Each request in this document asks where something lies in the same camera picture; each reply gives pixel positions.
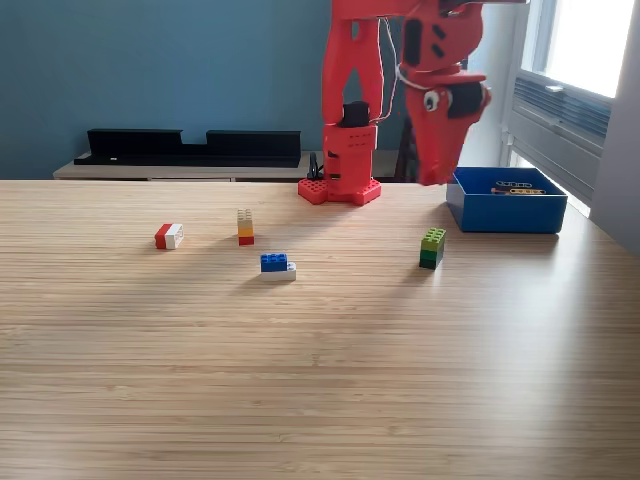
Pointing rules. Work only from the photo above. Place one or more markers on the green brick stack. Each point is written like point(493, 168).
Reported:
point(432, 249)

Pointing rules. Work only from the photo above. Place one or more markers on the bright window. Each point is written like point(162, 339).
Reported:
point(585, 45)

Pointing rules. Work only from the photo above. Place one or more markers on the red white brick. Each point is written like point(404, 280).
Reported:
point(169, 237)

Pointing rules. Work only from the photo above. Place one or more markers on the yellow toy digger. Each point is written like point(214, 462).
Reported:
point(520, 189)

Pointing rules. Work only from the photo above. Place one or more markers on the blue white brick stack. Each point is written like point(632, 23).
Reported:
point(275, 265)

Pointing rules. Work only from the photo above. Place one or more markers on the blue plastic bin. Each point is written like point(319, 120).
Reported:
point(510, 215)

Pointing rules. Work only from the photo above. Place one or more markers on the tan orange red brick stack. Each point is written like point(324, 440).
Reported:
point(245, 230)

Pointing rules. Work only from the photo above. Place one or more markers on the grey window heater unit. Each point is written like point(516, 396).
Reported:
point(555, 130)

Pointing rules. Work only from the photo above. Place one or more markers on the dark wooden chair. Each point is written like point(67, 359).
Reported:
point(406, 155)

